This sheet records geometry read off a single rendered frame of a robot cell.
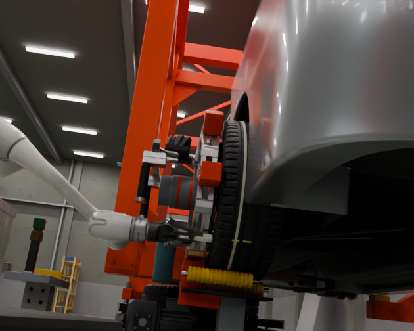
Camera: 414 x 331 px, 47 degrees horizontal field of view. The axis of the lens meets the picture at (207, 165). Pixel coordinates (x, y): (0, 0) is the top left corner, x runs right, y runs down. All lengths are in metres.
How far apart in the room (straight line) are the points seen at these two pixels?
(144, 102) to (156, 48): 0.34
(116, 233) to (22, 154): 0.46
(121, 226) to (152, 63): 1.25
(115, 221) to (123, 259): 0.69
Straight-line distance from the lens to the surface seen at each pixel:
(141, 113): 2.58
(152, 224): 1.72
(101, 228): 1.71
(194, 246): 1.83
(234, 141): 1.77
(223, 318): 1.90
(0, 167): 2.03
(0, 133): 1.89
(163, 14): 2.89
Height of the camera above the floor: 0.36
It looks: 18 degrees up
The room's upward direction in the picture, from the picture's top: 6 degrees clockwise
